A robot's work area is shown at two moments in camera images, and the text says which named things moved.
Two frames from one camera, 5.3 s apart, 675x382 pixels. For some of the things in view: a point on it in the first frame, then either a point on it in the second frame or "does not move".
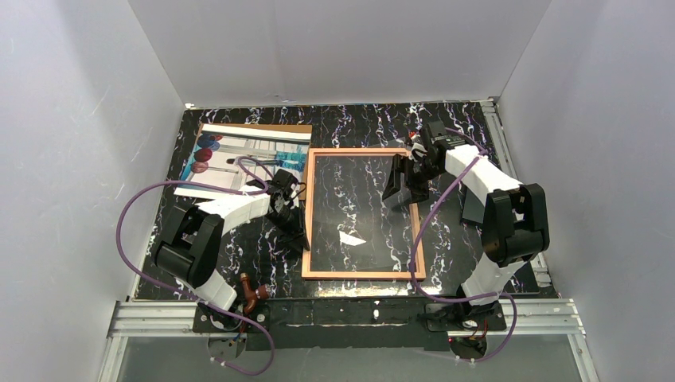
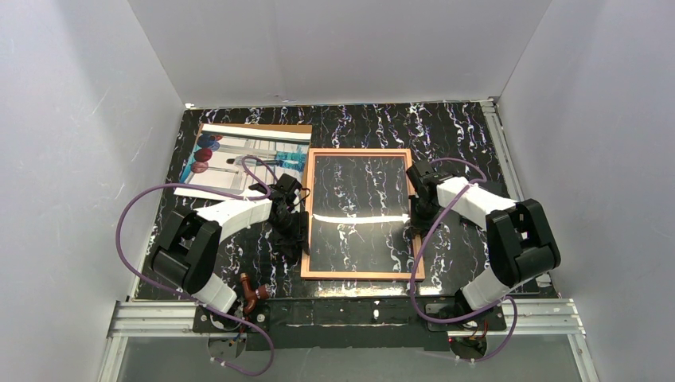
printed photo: (218, 147) does not move
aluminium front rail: (550, 317) does not move
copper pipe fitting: (263, 292) does not move
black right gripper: (403, 172) to (418, 219)
